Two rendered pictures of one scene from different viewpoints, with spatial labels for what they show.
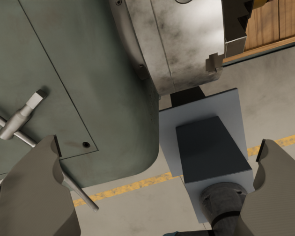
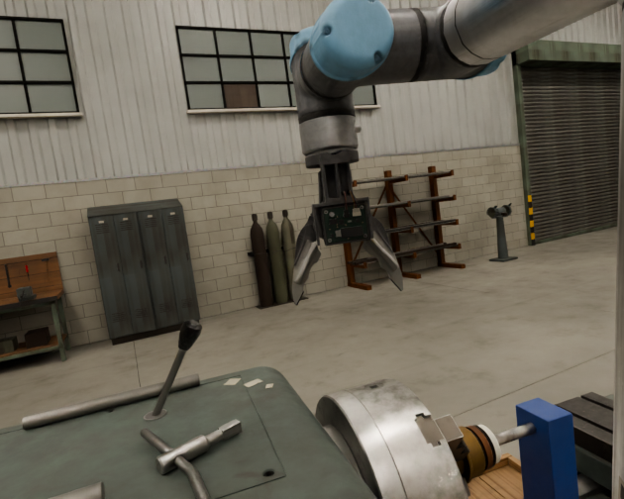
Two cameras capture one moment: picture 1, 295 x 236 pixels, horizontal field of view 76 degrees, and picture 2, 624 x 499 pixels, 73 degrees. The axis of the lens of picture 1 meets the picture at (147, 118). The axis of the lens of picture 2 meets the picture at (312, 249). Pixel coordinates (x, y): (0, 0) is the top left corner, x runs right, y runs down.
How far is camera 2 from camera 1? 0.66 m
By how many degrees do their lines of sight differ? 112
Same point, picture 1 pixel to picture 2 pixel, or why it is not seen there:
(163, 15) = (362, 394)
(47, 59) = (255, 414)
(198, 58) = (406, 418)
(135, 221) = not seen: outside the picture
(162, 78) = (373, 442)
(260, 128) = not seen: outside the picture
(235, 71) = not seen: outside the picture
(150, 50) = (354, 411)
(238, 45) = (449, 424)
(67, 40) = (278, 403)
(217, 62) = (434, 433)
